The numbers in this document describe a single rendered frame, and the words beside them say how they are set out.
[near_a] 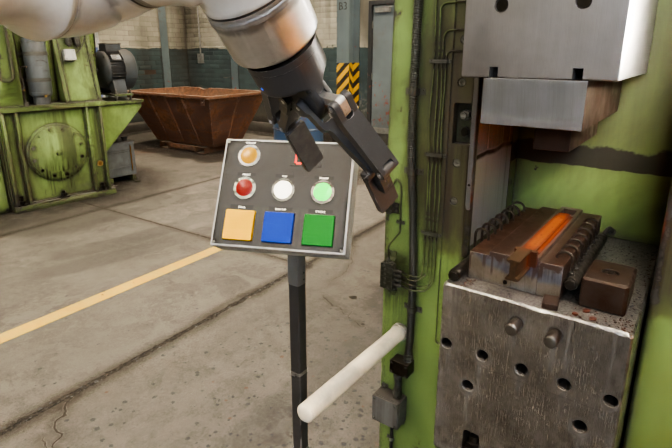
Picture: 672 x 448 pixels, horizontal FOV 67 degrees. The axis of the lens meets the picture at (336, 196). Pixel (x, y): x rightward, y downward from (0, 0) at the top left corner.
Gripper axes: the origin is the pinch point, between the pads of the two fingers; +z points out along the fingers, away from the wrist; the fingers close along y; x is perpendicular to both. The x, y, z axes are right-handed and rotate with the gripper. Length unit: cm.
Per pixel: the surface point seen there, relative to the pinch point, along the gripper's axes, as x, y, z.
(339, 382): 17, 21, 73
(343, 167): -20, 40, 41
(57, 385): 99, 152, 125
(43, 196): 74, 449, 206
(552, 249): -35, -5, 61
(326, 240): -4, 33, 47
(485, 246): -27, 7, 59
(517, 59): -50, 10, 24
